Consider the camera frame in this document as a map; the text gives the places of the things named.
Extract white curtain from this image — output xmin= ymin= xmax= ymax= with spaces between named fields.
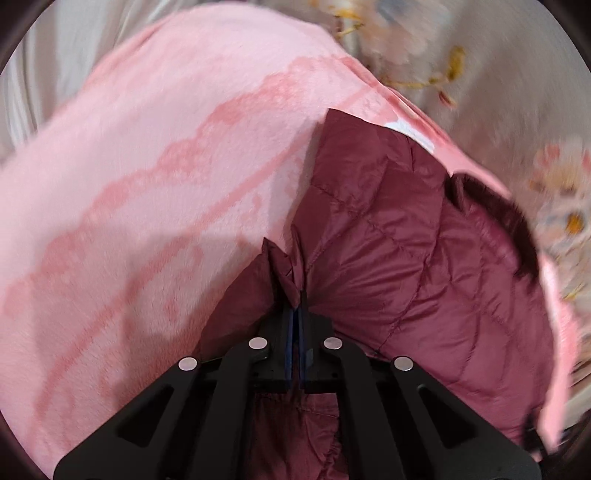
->
xmin=0 ymin=0 xmax=155 ymax=160

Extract maroon quilted jacket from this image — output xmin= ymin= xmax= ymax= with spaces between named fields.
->
xmin=187 ymin=108 xmax=556 ymax=480

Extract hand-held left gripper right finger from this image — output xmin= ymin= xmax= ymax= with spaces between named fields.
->
xmin=298 ymin=290 xmax=542 ymax=480

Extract grey floral bedsheet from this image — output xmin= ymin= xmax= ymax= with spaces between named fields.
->
xmin=259 ymin=0 xmax=591 ymax=416

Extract pink plush blanket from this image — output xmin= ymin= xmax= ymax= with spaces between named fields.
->
xmin=0 ymin=4 xmax=581 ymax=464

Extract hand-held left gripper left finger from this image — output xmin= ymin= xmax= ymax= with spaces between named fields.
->
xmin=53 ymin=302 xmax=297 ymax=480

